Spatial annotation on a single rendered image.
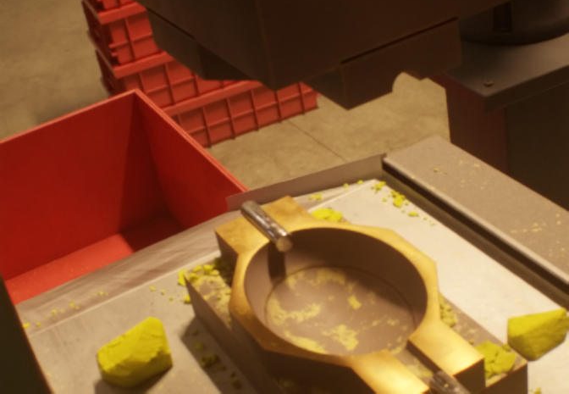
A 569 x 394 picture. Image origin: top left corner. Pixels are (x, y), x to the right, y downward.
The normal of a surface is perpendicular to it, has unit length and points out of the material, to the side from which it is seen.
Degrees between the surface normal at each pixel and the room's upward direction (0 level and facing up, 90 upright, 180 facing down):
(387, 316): 31
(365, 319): 21
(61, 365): 0
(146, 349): 44
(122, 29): 90
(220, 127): 90
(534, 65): 0
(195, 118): 90
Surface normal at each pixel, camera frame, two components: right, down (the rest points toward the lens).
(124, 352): -0.41, -0.68
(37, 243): 0.46, 0.39
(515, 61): -0.18, -0.84
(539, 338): 0.26, -0.19
